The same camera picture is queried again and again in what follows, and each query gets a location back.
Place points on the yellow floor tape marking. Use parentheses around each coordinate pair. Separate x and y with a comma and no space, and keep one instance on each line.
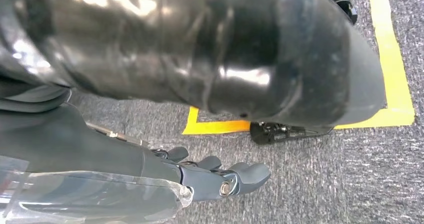
(394,67)

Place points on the robot right leg black shell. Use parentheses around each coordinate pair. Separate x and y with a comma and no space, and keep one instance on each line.
(165,44)

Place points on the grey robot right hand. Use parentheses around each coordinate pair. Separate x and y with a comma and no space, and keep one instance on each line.
(82,143)

